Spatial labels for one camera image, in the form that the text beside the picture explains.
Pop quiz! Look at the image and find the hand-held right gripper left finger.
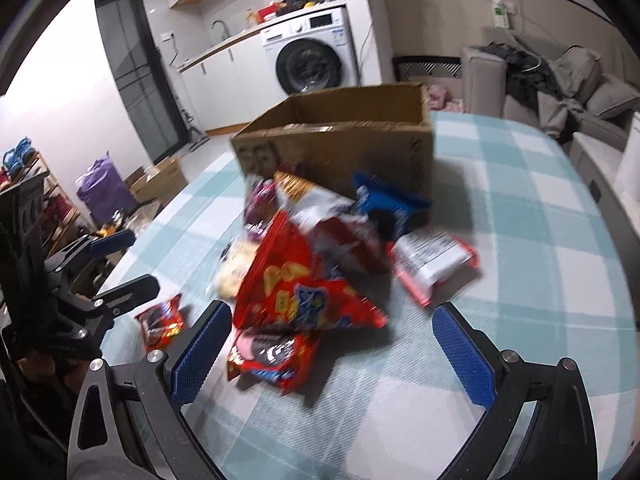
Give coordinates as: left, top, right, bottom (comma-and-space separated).
67, 300, 236, 480

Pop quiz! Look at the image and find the dark glass door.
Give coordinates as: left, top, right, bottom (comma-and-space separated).
95, 0, 183, 153

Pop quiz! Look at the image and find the dark clothes pile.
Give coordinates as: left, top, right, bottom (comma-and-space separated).
480, 40, 566, 111

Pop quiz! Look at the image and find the large red chip bag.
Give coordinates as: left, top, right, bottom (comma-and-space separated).
235, 210, 390, 333

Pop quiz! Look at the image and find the grey sofa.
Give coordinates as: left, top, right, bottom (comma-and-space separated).
460, 45, 640, 161

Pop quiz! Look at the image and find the brown cardboard box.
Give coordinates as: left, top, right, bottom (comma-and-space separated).
231, 82, 435, 226

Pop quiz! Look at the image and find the purple bag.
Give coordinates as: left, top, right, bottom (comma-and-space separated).
76, 157, 138, 226

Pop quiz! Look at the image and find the black patterned panel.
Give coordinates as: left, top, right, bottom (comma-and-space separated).
392, 55, 463, 86

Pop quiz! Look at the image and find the white base cabinet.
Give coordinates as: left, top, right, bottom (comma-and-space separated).
179, 47, 291, 136

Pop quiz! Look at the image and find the white red noodle packet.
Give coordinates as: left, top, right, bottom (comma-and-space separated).
390, 227, 480, 308

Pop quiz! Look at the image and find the blue cookie packet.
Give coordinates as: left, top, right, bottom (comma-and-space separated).
352, 172, 432, 241

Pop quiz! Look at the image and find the checked teal white tablecloth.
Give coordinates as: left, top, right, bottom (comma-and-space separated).
100, 110, 626, 480

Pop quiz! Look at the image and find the small red snack packet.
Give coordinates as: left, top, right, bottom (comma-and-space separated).
134, 294, 187, 352

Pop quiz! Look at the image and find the grey pillow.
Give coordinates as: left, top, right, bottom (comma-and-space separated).
585, 72, 640, 121

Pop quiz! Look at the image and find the stick vacuum cleaner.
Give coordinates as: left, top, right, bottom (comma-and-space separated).
181, 109, 207, 154

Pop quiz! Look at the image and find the red cookie packet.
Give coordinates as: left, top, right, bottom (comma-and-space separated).
226, 327, 321, 395

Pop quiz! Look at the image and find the red white snack bag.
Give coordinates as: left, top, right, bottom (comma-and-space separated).
300, 195, 396, 276

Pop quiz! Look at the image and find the purple snack packet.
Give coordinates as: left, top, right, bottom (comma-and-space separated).
244, 177, 281, 241

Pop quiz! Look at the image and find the pale yellow snack packet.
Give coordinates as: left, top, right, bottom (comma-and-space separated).
214, 240, 261, 301

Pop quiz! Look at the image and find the person's left hand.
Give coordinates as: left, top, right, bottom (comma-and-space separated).
15, 351, 91, 391

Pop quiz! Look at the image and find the wooden shoe rack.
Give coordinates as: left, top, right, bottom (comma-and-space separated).
0, 137, 91, 261

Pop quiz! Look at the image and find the white washing machine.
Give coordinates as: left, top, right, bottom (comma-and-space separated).
259, 6, 361, 97

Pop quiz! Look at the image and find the grey side cabinet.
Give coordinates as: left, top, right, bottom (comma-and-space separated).
570, 110, 640, 271

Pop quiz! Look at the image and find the grey garment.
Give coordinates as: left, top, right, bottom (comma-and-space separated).
537, 45, 603, 136

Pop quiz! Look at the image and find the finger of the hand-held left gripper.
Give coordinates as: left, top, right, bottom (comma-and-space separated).
92, 274, 161, 318
45, 230, 137, 281

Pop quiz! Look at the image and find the pink cloth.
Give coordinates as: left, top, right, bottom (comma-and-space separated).
425, 84, 466, 113

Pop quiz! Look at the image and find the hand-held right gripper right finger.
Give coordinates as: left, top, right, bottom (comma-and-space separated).
431, 302, 598, 480

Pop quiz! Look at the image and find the small floor cardboard box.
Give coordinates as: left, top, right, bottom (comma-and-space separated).
125, 156, 188, 206

